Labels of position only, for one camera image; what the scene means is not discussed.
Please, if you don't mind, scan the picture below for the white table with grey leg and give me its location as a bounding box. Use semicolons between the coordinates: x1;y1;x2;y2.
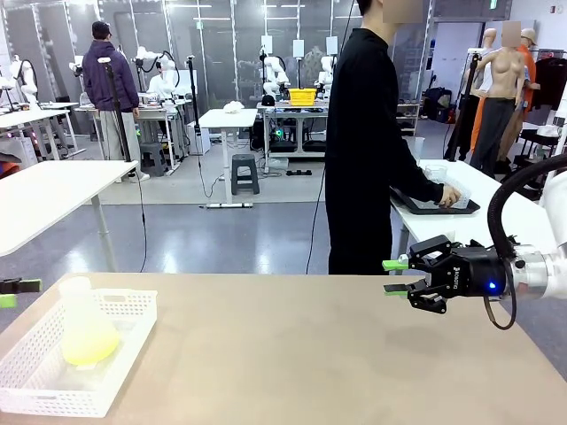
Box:
0;159;140;274

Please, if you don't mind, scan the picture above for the small white background table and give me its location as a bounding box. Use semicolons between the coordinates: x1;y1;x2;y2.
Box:
198;108;260;207

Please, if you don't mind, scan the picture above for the large white side table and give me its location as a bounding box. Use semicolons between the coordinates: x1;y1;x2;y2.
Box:
389;158;567;263

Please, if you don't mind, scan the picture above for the wooden shoe rack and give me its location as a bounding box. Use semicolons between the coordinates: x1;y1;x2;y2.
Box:
396;101;420;138

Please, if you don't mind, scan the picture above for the black light stand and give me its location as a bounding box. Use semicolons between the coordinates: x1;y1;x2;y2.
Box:
185;55;204;157

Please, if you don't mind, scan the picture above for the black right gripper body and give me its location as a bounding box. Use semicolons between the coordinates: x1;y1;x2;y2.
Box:
442;244;509;299

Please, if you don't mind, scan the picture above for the mannequin in orange clothes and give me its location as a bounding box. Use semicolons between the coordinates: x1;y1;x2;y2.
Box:
513;28;542;108

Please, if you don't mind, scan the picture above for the person in purple jacket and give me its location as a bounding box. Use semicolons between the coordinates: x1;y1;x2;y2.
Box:
82;20;141;163

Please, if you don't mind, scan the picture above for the black plastic tray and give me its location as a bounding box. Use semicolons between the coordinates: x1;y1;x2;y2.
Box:
389;184;482;217

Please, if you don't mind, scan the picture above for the thin black hanging cable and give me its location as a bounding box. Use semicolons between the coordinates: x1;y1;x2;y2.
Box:
305;169;329;275
132;170;149;274

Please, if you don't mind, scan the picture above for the bare beige mannequin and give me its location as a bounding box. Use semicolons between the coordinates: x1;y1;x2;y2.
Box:
469;21;531;172

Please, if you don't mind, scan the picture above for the white computer case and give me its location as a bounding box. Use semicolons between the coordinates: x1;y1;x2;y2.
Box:
186;121;212;156

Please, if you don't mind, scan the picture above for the black tripod beside mannequins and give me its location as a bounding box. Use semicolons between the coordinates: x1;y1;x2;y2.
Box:
444;50;483;163

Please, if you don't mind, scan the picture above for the person's right forearm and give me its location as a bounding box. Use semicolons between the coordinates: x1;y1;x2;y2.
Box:
389;162;447;205

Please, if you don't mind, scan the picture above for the background white desk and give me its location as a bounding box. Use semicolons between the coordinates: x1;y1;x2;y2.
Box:
0;108;77;163

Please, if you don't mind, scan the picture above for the yellow plastic basket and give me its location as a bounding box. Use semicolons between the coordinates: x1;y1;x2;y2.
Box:
288;87;318;107

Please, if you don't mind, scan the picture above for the person in black sweater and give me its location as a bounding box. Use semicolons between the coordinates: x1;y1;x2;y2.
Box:
324;0;447;276

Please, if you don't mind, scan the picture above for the translucent plastic Erlenmeyer flask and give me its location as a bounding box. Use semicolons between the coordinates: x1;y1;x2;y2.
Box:
58;275;122;367

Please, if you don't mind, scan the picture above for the white mannequin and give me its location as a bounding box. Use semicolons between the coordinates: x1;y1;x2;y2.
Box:
462;28;500;98

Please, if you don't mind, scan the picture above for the background metal frame workbench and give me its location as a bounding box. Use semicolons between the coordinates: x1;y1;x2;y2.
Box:
256;102;330;174

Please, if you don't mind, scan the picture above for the black bag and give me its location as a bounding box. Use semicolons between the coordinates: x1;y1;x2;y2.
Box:
423;87;454;123

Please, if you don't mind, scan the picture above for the black camera tripod stand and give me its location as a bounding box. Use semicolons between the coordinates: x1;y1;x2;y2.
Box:
97;56;134;163

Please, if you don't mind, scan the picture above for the dark grey plastic stool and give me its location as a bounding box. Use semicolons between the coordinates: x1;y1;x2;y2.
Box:
230;153;261;197

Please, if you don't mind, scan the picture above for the person's right hand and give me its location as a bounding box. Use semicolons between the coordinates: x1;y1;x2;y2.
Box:
436;185;462;210

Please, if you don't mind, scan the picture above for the black hanging garment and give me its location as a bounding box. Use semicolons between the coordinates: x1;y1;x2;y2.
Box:
531;57;567;112

